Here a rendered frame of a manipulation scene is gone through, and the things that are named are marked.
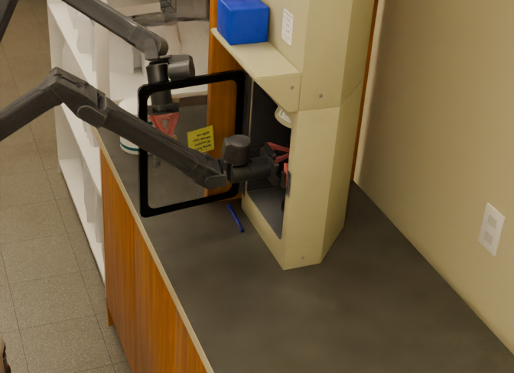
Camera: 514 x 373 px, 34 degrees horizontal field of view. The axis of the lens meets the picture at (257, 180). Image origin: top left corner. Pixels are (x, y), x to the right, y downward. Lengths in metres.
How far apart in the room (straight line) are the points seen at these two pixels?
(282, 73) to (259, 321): 0.60
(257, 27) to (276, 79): 0.20
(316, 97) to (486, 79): 0.41
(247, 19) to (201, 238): 0.64
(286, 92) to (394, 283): 0.62
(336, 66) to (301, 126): 0.17
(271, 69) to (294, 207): 0.38
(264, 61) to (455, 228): 0.69
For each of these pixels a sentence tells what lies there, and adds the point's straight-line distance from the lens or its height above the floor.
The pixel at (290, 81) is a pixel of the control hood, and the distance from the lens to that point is 1.96.
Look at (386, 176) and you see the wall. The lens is 2.56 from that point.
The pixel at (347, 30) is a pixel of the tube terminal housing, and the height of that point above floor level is 1.61.
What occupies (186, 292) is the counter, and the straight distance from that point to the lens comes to 2.17.
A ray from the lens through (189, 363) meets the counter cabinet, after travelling 2.29.
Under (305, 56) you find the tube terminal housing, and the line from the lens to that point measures 1.96.
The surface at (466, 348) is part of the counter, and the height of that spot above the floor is 0.94.
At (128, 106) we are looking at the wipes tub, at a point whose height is 1.09.
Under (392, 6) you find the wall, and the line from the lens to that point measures 2.44.
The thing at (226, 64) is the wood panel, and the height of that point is 1.38.
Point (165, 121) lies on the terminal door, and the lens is 2.22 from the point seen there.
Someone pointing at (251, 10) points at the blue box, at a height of 1.60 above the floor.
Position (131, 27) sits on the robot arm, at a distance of 2.31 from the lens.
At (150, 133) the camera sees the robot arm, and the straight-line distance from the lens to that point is 2.08.
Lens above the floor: 2.29
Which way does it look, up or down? 31 degrees down
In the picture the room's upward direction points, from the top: 4 degrees clockwise
